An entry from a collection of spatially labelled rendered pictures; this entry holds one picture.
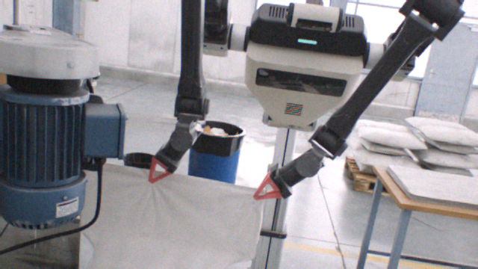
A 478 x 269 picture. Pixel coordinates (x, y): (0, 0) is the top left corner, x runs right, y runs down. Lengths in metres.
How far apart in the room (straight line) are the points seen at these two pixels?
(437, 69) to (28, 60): 9.16
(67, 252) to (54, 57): 1.11
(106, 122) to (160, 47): 8.59
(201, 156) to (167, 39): 6.19
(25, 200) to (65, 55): 0.26
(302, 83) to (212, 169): 2.01
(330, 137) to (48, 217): 0.65
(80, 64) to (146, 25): 8.69
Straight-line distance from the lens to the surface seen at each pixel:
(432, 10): 0.95
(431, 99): 9.66
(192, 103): 1.07
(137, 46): 9.51
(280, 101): 1.51
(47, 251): 1.78
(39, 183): 0.82
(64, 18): 9.82
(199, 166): 3.37
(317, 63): 1.41
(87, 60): 0.77
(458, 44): 9.71
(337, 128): 1.04
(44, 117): 0.78
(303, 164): 1.00
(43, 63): 0.74
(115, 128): 0.80
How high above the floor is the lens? 1.49
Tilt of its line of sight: 15 degrees down
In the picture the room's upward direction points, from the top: 8 degrees clockwise
